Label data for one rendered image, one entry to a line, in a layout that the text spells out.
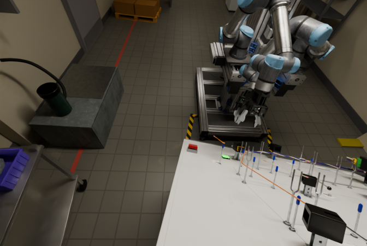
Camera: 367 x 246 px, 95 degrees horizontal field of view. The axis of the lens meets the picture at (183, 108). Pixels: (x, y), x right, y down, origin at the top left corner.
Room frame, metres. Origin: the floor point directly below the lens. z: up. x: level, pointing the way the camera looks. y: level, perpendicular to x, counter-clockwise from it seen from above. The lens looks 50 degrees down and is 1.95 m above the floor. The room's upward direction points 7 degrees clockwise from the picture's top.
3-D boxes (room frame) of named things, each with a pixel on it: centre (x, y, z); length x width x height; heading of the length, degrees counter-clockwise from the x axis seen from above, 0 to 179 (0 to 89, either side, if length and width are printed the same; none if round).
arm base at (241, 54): (1.33, -0.41, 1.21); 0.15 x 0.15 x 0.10
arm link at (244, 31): (1.33, -0.40, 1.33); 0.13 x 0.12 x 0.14; 97
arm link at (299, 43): (1.37, -0.91, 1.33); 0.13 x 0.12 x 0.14; 39
